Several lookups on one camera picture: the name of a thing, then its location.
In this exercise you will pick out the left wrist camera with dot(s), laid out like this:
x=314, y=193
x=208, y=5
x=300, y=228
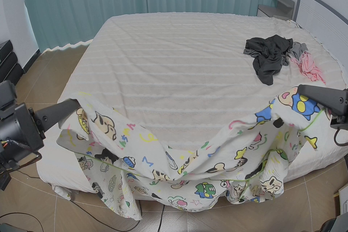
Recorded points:
x=6, y=97

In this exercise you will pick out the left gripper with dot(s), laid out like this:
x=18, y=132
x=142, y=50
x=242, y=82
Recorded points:
x=19, y=133

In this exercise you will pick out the white printed pyjama top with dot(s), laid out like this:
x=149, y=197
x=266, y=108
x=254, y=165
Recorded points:
x=122, y=149

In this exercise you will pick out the pink garment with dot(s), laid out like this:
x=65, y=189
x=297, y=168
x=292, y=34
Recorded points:
x=308, y=67

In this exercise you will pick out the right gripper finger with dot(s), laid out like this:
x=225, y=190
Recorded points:
x=326, y=99

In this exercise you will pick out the small black box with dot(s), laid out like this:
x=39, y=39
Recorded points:
x=4, y=182

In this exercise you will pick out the bed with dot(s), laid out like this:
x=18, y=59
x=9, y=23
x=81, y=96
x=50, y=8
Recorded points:
x=176, y=62

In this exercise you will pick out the black garment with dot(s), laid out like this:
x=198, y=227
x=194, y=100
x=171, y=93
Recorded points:
x=269, y=62

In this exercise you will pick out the grey bedside table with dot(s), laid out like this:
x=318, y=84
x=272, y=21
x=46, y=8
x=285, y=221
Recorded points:
x=274, y=9

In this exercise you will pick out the black chest of drawers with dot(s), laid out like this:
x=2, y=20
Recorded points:
x=8, y=62

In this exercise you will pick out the grey garment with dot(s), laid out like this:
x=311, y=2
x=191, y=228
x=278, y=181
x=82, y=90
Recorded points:
x=297, y=48

